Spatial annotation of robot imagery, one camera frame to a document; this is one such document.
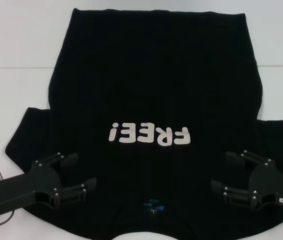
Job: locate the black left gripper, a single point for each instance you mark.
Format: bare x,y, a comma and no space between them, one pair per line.
31,182

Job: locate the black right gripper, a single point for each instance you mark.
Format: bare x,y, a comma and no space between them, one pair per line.
266,182

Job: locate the black T-shirt with FREE! print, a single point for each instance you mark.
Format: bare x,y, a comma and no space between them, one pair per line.
151,87

